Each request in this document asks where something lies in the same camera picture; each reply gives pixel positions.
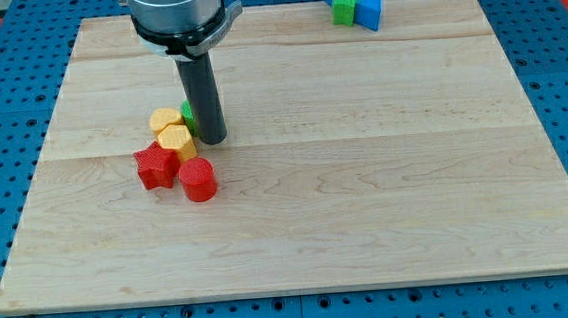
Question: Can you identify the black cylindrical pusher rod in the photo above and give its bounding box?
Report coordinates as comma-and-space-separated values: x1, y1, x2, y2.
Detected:
175, 53, 227, 145

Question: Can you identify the red star block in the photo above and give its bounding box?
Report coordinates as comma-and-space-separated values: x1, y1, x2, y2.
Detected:
133, 141, 179, 190

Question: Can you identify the green star block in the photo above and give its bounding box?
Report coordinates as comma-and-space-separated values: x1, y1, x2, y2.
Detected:
331, 0, 359, 26

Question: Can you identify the green round block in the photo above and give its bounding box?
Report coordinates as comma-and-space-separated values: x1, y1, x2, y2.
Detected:
179, 100, 198, 137

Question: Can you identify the yellow round block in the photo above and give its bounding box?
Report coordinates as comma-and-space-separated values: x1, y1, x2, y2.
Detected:
148, 107, 185, 137

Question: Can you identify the yellow hexagon block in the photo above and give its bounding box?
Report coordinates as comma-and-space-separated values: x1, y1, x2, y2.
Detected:
157, 124, 198, 163

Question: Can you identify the red cylinder block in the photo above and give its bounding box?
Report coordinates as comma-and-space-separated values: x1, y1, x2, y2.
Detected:
178, 157, 218, 202

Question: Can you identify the light wooden board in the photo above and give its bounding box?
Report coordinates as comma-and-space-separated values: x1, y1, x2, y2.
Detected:
0, 0, 568, 317

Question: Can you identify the blue triangle block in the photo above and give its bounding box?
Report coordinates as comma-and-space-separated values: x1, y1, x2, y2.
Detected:
353, 0, 383, 31

